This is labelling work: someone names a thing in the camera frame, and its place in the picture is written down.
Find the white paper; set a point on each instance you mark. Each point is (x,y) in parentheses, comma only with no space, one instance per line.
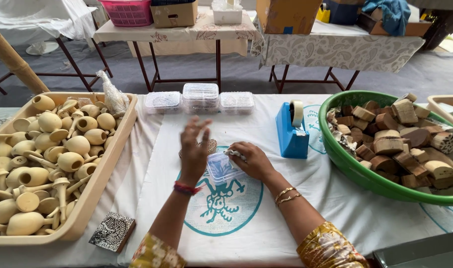
(233,153)

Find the person's left hand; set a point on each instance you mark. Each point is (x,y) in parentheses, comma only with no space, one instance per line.
(193,156)

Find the table with white cloth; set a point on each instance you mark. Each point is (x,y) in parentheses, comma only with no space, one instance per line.
(44,18)

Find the thin gold bangle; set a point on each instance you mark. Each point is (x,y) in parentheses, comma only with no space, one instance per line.
(289,199)
(284,192)

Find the person's left fingers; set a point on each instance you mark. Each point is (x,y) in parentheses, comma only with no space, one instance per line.
(195,130)

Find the table with beige printed cloth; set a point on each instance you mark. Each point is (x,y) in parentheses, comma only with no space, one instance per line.
(182,35)

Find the pile of brown wooden blocks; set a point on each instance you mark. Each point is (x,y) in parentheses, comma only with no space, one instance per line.
(397,149)

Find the table with paisley cloth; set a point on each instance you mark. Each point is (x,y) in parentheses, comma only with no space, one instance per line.
(338,50)

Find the oval carved wooden stamp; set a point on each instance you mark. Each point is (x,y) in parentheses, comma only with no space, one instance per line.
(212,145)

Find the person's right fingers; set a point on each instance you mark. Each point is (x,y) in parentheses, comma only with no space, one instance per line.
(237,155)

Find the grey metal box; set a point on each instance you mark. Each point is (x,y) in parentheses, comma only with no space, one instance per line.
(420,255)

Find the roll of clear tape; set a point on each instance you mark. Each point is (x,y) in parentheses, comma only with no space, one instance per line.
(297,111)

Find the yellow floral right sleeve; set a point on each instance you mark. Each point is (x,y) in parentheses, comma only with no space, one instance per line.
(329,247)

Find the square carved wooden block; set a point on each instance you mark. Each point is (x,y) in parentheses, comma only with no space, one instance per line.
(112,231)

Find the yellow floral left sleeve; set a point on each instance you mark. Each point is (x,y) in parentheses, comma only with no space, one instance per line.
(155,255)

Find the blue tape dispenser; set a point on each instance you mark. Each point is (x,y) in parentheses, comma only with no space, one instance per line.
(290,139)

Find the crinkled clear plastic bag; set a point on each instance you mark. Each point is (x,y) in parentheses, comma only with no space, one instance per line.
(115,98)

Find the green plastic basin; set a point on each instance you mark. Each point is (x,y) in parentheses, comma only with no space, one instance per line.
(345,163)

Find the yellow floral sleeve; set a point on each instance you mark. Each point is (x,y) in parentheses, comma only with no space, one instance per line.
(155,255)
(329,247)

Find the dark wooden furniture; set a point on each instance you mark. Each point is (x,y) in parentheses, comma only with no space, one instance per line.
(440,26)

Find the bamboo pole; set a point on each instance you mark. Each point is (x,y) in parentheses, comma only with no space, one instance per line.
(14,61)

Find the white round stand base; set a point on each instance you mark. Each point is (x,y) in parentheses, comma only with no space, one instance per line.
(42,48)

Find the stack of clear plastic boxes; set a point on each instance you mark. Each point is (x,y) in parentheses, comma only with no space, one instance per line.
(237,102)
(163,101)

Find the white cloth with teal print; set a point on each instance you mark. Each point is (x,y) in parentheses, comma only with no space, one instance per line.
(323,208)

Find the tall stack of clear boxes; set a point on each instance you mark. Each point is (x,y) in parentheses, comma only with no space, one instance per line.
(201,96)

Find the large beige plastic tray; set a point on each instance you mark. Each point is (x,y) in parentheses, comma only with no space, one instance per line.
(100,178)

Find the small beige plastic tray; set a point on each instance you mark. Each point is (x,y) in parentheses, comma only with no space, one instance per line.
(436,101)

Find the person's right hand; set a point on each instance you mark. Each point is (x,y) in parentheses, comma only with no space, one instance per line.
(254,163)

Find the small clear plastic box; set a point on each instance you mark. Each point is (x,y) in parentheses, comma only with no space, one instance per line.
(221,172)

